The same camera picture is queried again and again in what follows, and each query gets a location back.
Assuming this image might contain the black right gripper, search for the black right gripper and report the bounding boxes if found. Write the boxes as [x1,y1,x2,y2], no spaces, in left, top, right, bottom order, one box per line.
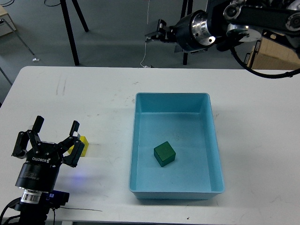
[145,10,216,52]

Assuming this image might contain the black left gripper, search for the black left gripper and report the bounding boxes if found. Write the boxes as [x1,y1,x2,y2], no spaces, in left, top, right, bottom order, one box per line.
[12,115,85,193]

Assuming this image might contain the yellow wooden cube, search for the yellow wooden cube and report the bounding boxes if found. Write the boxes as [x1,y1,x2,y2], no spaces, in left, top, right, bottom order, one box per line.
[67,136,89,157]

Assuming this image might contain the green wooden cube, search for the green wooden cube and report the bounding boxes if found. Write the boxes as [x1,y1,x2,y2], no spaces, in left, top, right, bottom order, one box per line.
[153,141,176,167]

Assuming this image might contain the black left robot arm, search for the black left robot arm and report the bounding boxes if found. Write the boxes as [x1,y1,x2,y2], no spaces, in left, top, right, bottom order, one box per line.
[5,116,85,225]

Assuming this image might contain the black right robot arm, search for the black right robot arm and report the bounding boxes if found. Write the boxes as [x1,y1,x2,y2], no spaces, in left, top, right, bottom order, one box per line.
[145,0,300,79]

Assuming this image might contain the blue plastic bin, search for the blue plastic bin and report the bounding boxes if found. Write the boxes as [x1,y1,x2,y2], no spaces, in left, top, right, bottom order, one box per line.
[129,93,225,200]

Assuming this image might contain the black left table legs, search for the black left table legs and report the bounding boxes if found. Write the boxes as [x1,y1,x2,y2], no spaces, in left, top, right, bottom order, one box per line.
[59,0,90,67]

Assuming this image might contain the wooden furniture at left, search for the wooden furniture at left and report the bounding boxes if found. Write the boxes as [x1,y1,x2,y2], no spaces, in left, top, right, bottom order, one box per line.
[0,6,16,37]

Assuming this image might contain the white hanging cable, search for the white hanging cable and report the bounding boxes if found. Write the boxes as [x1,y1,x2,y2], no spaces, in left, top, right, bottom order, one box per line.
[140,0,150,68]

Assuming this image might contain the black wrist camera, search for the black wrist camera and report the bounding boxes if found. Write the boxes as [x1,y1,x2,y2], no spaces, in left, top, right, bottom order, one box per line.
[46,190,70,209]

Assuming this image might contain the thin black wire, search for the thin black wire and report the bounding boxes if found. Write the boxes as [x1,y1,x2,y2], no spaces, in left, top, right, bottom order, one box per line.
[52,207,103,225]

